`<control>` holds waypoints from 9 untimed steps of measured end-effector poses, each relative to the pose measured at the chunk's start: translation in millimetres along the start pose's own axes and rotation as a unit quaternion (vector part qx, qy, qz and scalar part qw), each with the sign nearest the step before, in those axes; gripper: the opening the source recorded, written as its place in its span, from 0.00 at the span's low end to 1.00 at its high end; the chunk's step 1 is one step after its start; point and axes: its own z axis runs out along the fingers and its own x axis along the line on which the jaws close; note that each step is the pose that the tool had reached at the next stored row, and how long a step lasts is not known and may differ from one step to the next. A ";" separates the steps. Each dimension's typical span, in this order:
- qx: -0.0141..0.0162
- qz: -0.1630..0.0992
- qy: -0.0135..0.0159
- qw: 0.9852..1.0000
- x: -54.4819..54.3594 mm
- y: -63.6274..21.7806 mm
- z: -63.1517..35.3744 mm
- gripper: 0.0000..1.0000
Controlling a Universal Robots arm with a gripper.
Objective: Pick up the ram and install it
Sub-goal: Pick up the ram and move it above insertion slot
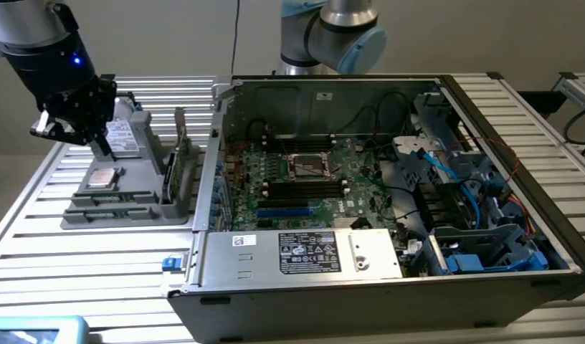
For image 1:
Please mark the blue case latch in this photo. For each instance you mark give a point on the blue case latch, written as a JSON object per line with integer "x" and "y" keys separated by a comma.
{"x": 174, "y": 264}

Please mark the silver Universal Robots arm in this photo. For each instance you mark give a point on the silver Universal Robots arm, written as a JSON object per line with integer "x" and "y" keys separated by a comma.
{"x": 343, "y": 21}

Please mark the green RAM stick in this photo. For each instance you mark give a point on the green RAM stick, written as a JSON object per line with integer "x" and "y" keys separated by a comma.
{"x": 114, "y": 214}

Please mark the silver CPU chip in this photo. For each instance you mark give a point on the silver CPU chip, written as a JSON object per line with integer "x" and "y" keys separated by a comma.
{"x": 106, "y": 177}

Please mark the metal CPU socket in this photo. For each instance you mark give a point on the metal CPU socket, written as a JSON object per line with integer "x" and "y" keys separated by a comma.
{"x": 308, "y": 165}

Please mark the silver hard disk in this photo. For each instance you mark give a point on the silver hard disk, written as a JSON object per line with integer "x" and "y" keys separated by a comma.
{"x": 126, "y": 138}

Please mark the teal device with screen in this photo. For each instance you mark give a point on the teal device with screen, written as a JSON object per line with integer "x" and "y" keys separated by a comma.
{"x": 35, "y": 329}

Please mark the black RAM slot bank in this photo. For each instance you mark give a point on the black RAM slot bank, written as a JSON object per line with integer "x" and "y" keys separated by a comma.
{"x": 304, "y": 188}
{"x": 302, "y": 142}

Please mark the green graphics card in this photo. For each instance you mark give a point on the green graphics card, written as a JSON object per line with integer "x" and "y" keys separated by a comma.
{"x": 176, "y": 172}

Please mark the green motherboard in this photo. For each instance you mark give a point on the green motherboard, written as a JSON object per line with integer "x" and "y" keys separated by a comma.
{"x": 364, "y": 186}

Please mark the grey parts rack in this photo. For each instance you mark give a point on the grey parts rack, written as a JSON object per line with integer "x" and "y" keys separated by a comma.
{"x": 144, "y": 215}

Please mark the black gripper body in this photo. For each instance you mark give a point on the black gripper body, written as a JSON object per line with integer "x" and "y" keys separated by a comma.
{"x": 54, "y": 75}

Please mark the black expansion slot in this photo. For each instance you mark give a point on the black expansion slot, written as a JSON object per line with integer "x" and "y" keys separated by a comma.
{"x": 283, "y": 203}

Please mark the grey and blue disk bay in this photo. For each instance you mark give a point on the grey and blue disk bay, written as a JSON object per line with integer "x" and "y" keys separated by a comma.
{"x": 484, "y": 247}

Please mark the blue expansion slot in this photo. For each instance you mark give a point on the blue expansion slot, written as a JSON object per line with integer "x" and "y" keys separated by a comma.
{"x": 283, "y": 212}

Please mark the black finned fan shroud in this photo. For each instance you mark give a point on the black finned fan shroud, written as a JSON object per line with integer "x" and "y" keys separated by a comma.
{"x": 440, "y": 204}

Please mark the silver power supply unit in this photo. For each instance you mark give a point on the silver power supply unit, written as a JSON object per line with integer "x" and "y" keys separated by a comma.
{"x": 274, "y": 261}

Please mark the open black PC case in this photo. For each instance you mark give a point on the open black PC case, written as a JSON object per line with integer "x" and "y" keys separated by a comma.
{"x": 370, "y": 308}

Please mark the grey metal drive cage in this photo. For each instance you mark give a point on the grey metal drive cage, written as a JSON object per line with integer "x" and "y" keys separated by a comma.
{"x": 431, "y": 143}

